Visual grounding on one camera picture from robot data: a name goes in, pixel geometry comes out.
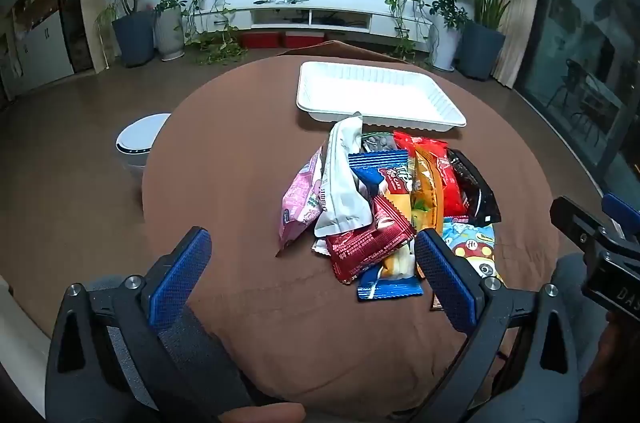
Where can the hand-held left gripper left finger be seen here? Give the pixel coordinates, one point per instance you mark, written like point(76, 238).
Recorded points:
point(175, 278)

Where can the person's left hand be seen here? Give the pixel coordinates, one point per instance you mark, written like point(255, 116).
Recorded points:
point(272, 414)

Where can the pink snack packet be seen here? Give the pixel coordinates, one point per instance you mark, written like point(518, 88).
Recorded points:
point(297, 203)

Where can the person's right leg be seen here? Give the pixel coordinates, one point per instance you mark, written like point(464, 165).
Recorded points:
point(570, 283)

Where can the white wall cupboard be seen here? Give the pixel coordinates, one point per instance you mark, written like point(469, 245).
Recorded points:
point(40, 38)

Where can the leafy plant tall white pot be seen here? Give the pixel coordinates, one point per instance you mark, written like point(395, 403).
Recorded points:
point(445, 43)

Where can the person's right hand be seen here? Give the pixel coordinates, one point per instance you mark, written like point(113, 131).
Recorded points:
point(617, 353)

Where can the small plant grey-white pot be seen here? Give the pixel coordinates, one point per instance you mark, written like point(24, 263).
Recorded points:
point(169, 33)

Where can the orange snack packet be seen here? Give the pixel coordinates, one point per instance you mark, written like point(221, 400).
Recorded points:
point(425, 193)

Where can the black snack packet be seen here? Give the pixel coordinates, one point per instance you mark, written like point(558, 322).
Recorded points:
point(475, 193)

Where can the green-edged dark snack packet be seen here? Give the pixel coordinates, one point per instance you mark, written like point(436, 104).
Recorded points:
point(380, 142)

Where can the white snack packet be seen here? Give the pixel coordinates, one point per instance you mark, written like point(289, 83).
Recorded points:
point(342, 183)

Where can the glass sliding door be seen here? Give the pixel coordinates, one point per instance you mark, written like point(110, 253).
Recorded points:
point(580, 53)

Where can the bright red snack packet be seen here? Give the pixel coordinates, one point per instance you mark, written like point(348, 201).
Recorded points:
point(450, 188)

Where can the white television cabinet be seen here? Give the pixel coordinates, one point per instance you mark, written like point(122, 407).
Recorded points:
point(350, 15)

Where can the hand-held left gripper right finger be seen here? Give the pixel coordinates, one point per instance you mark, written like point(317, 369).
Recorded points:
point(445, 278)

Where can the white chair edge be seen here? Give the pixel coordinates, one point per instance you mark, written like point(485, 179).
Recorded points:
point(17, 323)

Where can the cartoon panda snack packet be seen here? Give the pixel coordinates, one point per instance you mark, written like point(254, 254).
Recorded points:
point(470, 248)

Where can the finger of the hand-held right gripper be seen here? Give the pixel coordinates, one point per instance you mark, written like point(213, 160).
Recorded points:
point(575, 223)
point(622, 208)

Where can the dark red snack packet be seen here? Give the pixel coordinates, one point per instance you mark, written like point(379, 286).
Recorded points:
point(365, 243)

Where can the blue yellow snack packet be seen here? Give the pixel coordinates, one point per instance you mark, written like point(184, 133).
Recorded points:
point(385, 173)

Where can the white plastic tray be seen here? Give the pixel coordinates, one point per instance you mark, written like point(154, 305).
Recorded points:
point(380, 93)

